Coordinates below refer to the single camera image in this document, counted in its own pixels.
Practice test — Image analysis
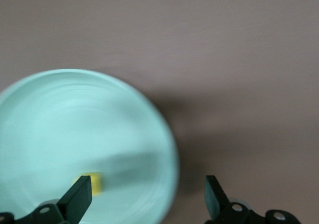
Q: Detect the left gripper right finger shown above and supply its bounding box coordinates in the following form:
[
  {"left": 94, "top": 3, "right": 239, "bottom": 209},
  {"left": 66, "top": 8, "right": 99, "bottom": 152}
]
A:
[{"left": 204, "top": 175, "right": 265, "bottom": 224}]

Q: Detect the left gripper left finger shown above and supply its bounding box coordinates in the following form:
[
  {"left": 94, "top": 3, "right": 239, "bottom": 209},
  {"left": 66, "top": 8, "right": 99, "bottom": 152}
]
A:
[{"left": 37, "top": 175, "right": 92, "bottom": 224}]

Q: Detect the yellow foam letter a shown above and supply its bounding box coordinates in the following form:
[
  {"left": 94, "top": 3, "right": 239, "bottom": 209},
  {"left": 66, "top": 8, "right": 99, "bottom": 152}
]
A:
[{"left": 86, "top": 172, "right": 103, "bottom": 197}]

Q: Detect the green round plate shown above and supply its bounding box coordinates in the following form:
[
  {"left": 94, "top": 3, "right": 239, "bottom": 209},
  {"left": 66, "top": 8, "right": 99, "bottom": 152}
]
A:
[{"left": 0, "top": 68, "right": 180, "bottom": 224}]

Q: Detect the brown table cover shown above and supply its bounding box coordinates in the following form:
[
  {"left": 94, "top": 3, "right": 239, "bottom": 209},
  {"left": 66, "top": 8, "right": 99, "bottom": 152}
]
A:
[{"left": 0, "top": 0, "right": 319, "bottom": 224}]

